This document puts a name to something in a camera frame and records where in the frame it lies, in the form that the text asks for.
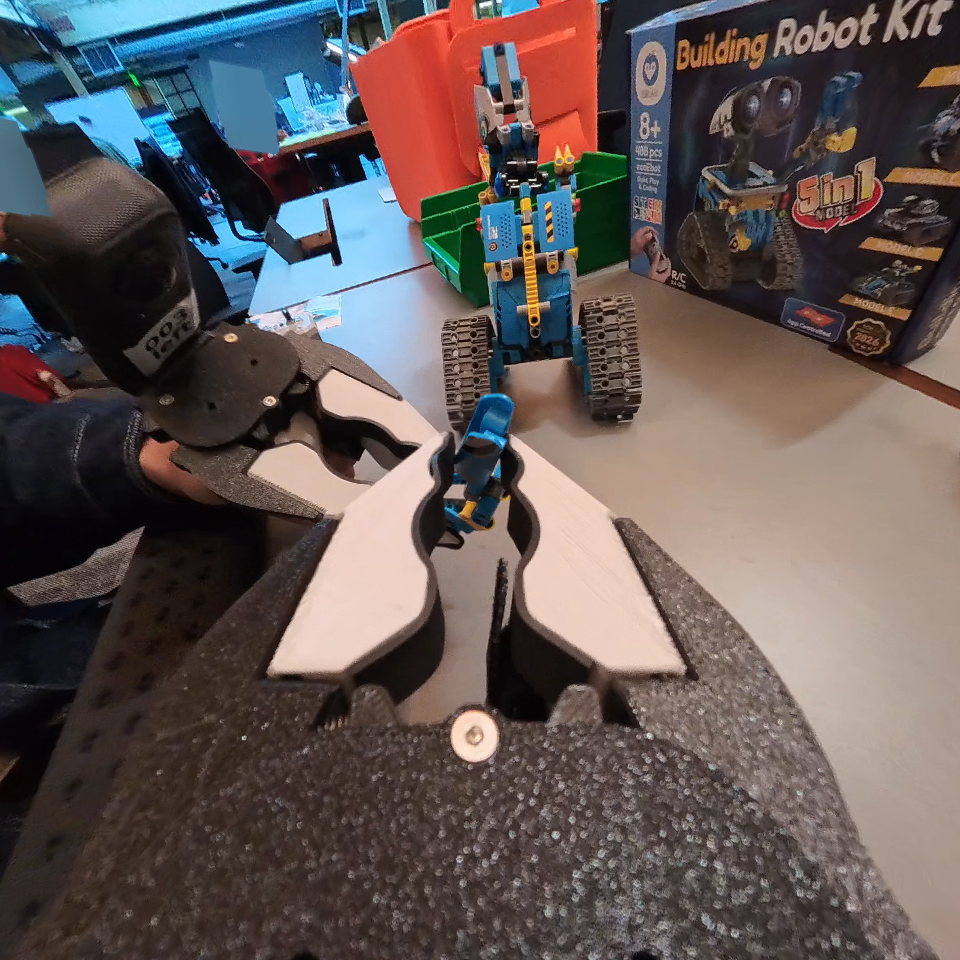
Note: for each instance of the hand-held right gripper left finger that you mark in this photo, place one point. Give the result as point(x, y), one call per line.
point(360, 585)

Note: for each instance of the red cloth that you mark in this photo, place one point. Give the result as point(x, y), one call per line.
point(30, 375)

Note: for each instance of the brown wooden strip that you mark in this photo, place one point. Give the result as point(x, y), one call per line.
point(922, 386)

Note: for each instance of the blue toy brick arm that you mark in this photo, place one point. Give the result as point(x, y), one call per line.
point(484, 450)

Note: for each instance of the blue tracked toy robot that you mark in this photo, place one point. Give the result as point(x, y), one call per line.
point(532, 315)

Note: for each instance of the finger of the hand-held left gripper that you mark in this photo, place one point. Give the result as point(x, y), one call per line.
point(292, 476)
point(375, 409)

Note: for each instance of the black desk bracket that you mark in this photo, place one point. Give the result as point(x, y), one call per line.
point(289, 240)

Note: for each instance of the orange fabric bag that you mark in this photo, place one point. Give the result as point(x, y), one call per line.
point(420, 112)

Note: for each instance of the grey desk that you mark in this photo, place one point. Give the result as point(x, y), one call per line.
point(750, 525)

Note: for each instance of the green plastic bin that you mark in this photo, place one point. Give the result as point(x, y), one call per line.
point(450, 247)

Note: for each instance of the person's left hand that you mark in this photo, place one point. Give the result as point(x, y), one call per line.
point(165, 469)

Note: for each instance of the dark blue robot kit box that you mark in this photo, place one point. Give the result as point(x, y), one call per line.
point(787, 225)

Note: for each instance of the person's left forearm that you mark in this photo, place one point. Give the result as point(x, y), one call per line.
point(67, 472)

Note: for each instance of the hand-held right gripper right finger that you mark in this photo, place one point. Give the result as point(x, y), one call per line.
point(592, 585)

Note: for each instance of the small clear plastic packet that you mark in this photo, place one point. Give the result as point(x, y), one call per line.
point(319, 311)

